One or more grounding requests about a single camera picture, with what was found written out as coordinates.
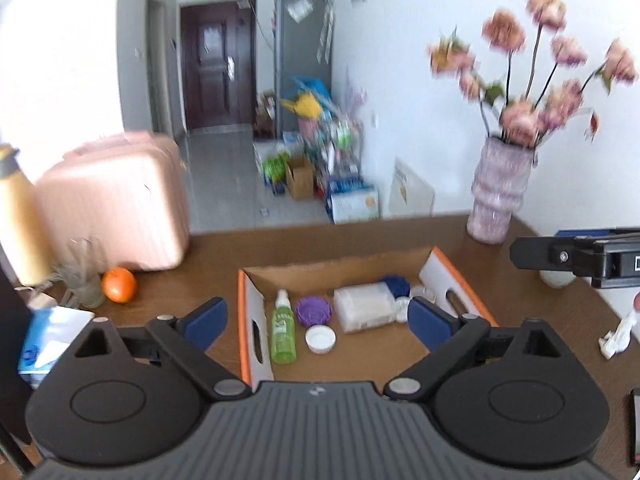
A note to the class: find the dried pink roses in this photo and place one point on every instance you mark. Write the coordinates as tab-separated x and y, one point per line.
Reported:
544	85

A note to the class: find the white carton on floor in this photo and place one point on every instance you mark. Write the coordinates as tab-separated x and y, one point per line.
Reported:
354	206

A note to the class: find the crumpled white tissue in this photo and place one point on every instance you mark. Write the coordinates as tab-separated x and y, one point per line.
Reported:
617	341

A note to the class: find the grey refrigerator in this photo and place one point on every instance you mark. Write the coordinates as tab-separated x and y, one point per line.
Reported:
302	51

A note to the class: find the red cardboard box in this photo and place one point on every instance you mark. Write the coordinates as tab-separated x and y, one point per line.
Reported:
374	355

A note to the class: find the pink suitcase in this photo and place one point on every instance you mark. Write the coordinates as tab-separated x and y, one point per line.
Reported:
125	195

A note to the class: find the pink textured vase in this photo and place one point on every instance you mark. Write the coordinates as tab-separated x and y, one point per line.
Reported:
500	182

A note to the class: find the small white cap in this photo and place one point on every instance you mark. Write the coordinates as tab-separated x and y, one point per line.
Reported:
320	339

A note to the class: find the clear drinking glass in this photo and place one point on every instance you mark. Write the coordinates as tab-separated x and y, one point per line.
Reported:
80	272

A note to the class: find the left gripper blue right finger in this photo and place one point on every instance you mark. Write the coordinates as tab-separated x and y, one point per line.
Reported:
434	326

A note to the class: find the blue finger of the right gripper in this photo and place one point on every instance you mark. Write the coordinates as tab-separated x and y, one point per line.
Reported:
541	253

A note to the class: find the green spray bottle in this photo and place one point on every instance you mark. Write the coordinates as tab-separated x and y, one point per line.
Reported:
283	341

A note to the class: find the dark brown door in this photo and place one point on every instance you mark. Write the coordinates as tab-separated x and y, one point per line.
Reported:
218	63

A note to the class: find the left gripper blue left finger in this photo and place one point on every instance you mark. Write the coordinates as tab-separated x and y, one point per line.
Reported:
195	331

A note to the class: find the white plastic jar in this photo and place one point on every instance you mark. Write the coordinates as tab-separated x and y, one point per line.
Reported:
363	307

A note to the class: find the blue tissue pack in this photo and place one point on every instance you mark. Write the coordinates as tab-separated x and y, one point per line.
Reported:
50	333

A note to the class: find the pale green bowl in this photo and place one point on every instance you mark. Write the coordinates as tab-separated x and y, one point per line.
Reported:
557	279

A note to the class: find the blue gear lid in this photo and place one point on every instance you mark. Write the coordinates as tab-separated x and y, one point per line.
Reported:
399	287

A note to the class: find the yellow thermos bottle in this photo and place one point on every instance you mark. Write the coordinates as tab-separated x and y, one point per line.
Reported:
23	239

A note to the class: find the small cardboard box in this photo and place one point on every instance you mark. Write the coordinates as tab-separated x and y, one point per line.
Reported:
300	178

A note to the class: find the yellow watering can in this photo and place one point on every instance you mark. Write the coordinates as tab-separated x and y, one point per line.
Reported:
305	106

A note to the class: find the orange fruit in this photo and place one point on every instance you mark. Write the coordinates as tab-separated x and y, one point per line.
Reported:
119	285

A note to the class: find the black smartphone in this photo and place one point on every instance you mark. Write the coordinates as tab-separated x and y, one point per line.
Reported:
634	413

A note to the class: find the purple gear lid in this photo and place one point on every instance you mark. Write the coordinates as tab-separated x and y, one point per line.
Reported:
312	310

